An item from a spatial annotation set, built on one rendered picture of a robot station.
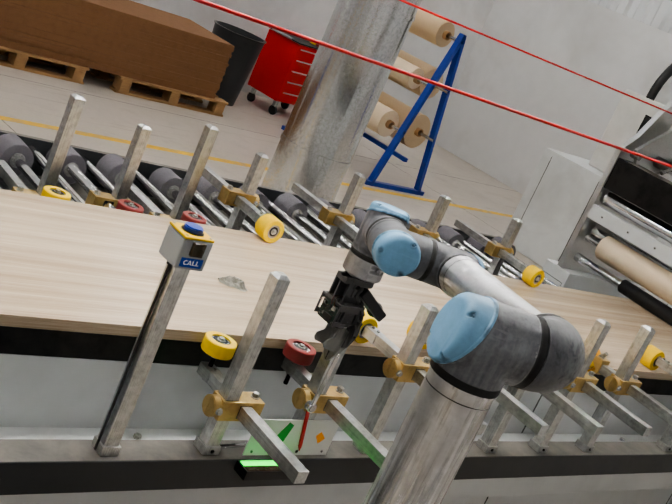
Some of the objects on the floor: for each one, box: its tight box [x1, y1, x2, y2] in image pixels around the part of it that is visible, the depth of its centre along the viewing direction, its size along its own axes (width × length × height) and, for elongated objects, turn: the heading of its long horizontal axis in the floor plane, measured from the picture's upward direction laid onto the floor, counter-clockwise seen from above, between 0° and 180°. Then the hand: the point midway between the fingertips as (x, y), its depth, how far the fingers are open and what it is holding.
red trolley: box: [247, 27, 318, 115], centre depth 1087 cm, size 47×76×81 cm, turn 87°
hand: (330, 354), depth 231 cm, fingers closed
